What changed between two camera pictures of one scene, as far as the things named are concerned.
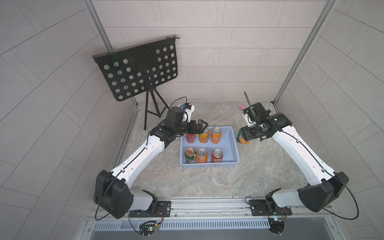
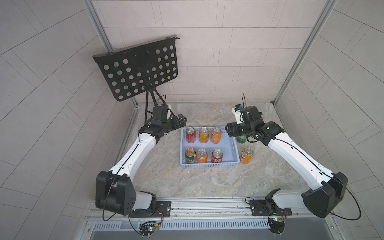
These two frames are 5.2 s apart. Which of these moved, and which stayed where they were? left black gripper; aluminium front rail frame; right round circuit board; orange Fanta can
Moved: left black gripper; orange Fanta can
Stayed: right round circuit board; aluminium front rail frame
